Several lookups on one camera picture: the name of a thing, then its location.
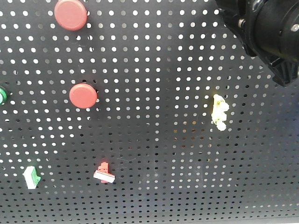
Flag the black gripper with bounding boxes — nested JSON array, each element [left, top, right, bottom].
[[216, 0, 299, 87]]

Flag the black perforated pegboard panel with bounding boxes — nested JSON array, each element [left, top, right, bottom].
[[0, 0, 299, 224]]

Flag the lower red round button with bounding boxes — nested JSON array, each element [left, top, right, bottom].
[[69, 83, 98, 109]]

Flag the red round button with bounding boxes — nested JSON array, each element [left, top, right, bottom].
[[69, 83, 98, 109], [54, 0, 88, 31]]

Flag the upper red round button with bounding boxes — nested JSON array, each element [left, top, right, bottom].
[[54, 0, 88, 31]]

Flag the green round button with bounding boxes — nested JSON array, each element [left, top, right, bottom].
[[0, 86, 8, 105]]

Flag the yellow white switch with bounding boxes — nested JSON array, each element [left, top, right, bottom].
[[211, 94, 229, 131]]

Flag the red white toggle switch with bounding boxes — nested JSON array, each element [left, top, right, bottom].
[[93, 162, 115, 183]]

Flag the green white toggle switch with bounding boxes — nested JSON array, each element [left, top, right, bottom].
[[23, 166, 41, 189]]

